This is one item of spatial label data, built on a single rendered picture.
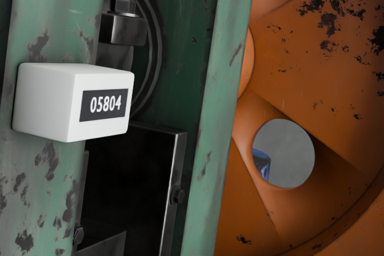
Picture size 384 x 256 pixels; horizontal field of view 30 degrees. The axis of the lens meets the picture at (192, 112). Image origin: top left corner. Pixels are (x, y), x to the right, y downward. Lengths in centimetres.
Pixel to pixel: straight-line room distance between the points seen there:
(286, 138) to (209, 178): 327
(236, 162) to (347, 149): 15
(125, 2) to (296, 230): 46
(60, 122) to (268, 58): 55
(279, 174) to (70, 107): 365
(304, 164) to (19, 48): 360
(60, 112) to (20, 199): 7
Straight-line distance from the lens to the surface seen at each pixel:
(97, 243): 64
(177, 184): 68
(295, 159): 399
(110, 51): 60
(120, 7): 59
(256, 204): 95
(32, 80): 41
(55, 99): 40
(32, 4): 42
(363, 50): 90
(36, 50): 43
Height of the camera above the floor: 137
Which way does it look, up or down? 7 degrees down
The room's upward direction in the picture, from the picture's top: 8 degrees clockwise
